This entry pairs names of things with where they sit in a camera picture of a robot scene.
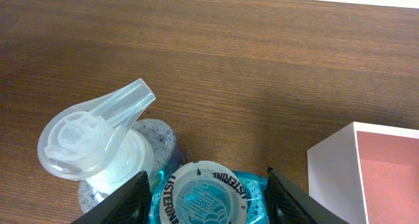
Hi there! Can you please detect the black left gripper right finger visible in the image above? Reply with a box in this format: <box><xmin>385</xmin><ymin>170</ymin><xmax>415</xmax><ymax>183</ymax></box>
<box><xmin>264</xmin><ymin>167</ymin><xmax>348</xmax><ymax>224</ymax></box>

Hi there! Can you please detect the teal Listerine mouthwash bottle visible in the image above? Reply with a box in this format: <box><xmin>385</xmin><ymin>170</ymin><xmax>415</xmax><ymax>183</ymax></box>
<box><xmin>148</xmin><ymin>160</ymin><xmax>269</xmax><ymax>224</ymax></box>

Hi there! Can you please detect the clear foam soap pump bottle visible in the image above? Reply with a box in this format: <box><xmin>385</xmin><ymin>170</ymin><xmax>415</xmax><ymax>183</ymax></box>
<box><xmin>37</xmin><ymin>79</ymin><xmax>185</xmax><ymax>213</ymax></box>

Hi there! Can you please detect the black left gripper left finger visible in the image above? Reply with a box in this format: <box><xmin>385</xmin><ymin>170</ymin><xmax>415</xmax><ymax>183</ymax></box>
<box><xmin>72</xmin><ymin>171</ymin><xmax>151</xmax><ymax>224</ymax></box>

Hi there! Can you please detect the pink white cardboard box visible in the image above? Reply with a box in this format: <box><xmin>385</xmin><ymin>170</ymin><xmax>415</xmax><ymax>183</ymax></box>
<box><xmin>307</xmin><ymin>122</ymin><xmax>418</xmax><ymax>223</ymax></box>

